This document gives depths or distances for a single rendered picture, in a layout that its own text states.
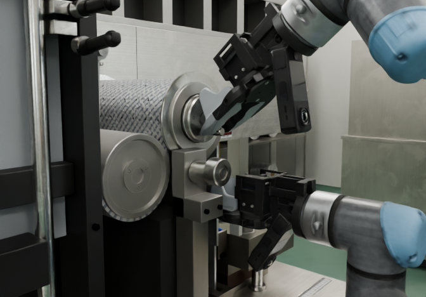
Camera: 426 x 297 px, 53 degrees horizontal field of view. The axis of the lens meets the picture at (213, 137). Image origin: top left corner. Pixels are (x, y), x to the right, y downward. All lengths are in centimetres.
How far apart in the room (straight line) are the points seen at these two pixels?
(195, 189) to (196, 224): 5
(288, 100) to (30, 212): 33
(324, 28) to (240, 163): 112
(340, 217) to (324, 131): 499
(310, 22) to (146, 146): 28
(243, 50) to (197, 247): 30
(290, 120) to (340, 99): 492
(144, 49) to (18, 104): 67
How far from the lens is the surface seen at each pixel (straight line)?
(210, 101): 63
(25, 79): 41
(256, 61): 59
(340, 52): 550
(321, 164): 566
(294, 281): 95
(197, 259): 68
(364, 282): 61
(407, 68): 47
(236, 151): 162
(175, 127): 65
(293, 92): 56
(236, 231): 80
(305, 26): 55
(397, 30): 46
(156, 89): 69
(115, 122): 74
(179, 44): 113
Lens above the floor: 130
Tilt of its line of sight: 7 degrees down
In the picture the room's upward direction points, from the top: straight up
